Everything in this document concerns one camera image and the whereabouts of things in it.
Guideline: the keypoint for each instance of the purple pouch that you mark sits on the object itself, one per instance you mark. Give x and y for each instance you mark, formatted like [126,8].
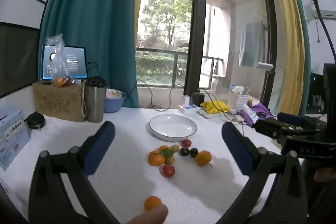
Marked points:
[258,109]

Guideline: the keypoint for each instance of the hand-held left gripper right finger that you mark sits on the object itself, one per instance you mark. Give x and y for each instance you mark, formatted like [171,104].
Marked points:
[236,146]

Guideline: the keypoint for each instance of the red round fruit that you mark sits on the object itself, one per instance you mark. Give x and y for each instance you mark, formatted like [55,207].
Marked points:
[186,143]
[168,171]

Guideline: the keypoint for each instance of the brown cardboard box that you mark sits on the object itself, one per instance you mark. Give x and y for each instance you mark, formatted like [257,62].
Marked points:
[57,103]

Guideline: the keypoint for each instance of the purple plastic basin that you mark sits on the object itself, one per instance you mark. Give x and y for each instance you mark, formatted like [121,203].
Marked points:
[114,104]

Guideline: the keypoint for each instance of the black power adapter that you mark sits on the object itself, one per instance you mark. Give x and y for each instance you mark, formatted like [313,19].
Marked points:
[198,99]

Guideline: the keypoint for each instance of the white plate with dark rim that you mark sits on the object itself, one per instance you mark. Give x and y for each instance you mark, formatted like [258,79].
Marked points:
[173,127]

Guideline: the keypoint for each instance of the white charger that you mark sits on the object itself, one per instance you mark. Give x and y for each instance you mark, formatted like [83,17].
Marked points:
[186,100]

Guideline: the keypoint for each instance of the white desk lamp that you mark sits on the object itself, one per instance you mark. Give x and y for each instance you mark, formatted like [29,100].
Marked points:
[265,65]

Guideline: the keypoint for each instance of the white woven basket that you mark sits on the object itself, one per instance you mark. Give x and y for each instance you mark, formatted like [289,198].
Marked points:
[237,100]

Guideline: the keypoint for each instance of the white air conditioner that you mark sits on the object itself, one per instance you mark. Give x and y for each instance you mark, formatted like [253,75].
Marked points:
[324,10]

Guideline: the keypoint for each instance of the orange with green leaf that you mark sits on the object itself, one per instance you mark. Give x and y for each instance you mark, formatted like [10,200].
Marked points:
[155,159]

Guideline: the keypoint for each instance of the stainless steel tumbler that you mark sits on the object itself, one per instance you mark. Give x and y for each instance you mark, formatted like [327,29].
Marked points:
[94,103]

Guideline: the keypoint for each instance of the clear plastic bag with fruit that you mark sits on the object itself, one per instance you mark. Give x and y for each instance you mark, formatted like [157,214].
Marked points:
[59,66]

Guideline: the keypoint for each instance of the person's left hand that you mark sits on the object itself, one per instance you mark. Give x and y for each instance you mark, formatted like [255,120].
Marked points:
[149,216]

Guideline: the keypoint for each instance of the yellow curtain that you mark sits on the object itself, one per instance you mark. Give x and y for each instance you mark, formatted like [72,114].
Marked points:
[291,43]

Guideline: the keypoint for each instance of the balcony railing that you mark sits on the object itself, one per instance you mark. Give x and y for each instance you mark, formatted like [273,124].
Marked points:
[174,52]

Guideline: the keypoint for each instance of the hanging light blue towel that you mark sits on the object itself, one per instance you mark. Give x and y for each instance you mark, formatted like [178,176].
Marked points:
[252,43]

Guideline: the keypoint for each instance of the light blue tissue box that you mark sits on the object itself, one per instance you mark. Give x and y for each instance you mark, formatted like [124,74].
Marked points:
[11,134]

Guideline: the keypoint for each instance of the white tube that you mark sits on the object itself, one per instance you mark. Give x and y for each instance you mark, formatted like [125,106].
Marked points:
[250,112]

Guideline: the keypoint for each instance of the white power strip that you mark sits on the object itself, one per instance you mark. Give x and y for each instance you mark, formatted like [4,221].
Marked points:
[190,109]

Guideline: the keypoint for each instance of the tablet with lit screen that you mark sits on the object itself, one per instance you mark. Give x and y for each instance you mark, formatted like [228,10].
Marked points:
[74,61]

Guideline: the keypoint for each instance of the yellow cloth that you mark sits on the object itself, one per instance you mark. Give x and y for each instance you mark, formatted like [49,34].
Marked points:
[214,106]

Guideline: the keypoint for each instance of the white folded cloth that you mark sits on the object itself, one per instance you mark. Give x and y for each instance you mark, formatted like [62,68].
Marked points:
[210,115]

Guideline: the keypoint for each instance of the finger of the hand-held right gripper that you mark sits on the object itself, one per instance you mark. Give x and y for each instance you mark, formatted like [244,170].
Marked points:
[291,118]
[270,128]

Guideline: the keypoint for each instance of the person's right hand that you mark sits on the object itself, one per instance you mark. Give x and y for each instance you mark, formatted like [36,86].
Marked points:
[325,175]

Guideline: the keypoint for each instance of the dark window frame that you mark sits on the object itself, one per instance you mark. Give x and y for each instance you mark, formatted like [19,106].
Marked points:
[195,29]

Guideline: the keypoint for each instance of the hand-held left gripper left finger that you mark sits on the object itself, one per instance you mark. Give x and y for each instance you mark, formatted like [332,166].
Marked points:
[101,144]

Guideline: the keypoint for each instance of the black round lid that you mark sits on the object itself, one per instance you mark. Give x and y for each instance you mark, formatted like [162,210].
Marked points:
[35,121]

